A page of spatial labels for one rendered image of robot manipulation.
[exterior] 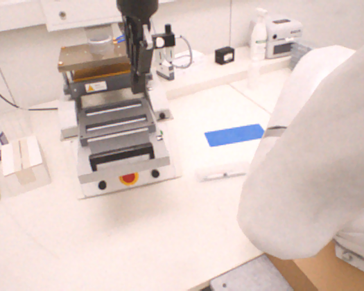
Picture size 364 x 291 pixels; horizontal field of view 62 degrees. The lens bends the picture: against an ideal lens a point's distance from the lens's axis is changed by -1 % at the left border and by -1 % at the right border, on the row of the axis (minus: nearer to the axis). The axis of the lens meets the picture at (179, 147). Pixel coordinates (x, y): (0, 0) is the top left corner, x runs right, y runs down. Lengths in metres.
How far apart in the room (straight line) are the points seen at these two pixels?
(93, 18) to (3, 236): 0.74
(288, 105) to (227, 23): 1.51
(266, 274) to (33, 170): 0.75
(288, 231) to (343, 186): 0.08
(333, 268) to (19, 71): 1.43
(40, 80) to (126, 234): 0.98
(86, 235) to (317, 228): 0.69
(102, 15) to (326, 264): 0.97
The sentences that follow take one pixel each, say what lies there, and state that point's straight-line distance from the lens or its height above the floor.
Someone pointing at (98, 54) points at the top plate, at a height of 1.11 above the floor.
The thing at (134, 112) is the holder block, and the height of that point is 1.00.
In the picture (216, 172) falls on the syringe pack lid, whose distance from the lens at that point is 0.97.
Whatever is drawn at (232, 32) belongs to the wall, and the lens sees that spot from 1.88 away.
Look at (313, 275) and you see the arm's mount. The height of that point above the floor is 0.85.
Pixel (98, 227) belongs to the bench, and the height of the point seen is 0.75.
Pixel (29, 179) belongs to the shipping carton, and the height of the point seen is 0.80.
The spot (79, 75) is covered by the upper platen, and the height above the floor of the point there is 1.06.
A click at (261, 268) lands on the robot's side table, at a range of 0.80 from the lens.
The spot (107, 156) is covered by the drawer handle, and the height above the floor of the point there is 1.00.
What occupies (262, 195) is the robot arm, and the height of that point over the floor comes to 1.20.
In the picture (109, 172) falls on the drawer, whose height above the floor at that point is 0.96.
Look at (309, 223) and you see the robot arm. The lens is 0.31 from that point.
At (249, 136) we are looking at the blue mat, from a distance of 1.17.
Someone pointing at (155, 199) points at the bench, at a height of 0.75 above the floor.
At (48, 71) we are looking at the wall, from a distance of 1.60.
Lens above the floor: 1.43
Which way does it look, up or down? 37 degrees down
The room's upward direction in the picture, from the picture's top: 5 degrees counter-clockwise
